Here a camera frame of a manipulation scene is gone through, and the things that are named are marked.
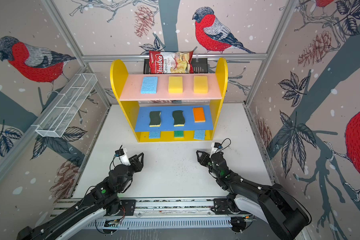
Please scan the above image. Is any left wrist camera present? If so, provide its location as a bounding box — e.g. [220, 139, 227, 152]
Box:
[115, 148, 131, 166]

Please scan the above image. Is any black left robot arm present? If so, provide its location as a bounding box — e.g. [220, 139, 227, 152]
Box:
[17, 153, 144, 240]

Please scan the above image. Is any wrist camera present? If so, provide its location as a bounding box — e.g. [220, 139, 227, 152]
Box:
[211, 142, 223, 155]
[115, 148, 131, 166]

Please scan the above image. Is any yellow sponge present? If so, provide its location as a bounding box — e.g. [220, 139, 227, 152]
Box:
[168, 76, 183, 94]
[194, 76, 209, 94]

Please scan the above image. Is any white wire mesh tray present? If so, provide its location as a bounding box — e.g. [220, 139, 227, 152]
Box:
[36, 73, 98, 138]

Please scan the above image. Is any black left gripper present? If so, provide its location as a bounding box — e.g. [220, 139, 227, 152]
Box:
[118, 152, 144, 192]

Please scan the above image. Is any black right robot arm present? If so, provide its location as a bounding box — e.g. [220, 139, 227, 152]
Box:
[196, 151, 312, 240]

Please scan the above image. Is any red cassava chips bag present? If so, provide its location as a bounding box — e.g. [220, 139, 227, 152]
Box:
[149, 51, 194, 74]

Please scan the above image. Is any yellow shelf with coloured boards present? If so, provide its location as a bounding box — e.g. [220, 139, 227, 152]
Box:
[110, 58, 228, 143]

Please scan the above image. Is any blue sponge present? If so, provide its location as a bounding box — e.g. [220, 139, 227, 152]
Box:
[194, 130, 206, 141]
[149, 131, 161, 139]
[141, 77, 158, 94]

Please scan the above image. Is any aluminium rail base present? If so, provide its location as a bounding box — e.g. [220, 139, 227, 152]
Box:
[49, 196, 301, 232]

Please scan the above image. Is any orange sponge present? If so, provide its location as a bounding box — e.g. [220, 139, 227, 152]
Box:
[193, 107, 206, 123]

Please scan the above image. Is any dark green wavy sponge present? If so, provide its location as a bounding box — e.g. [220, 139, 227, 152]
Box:
[172, 110, 186, 127]
[149, 111, 162, 127]

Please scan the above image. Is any black wire basket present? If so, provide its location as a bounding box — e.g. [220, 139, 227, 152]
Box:
[143, 58, 209, 74]

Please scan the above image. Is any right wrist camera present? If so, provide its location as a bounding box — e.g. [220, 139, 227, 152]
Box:
[211, 142, 223, 155]

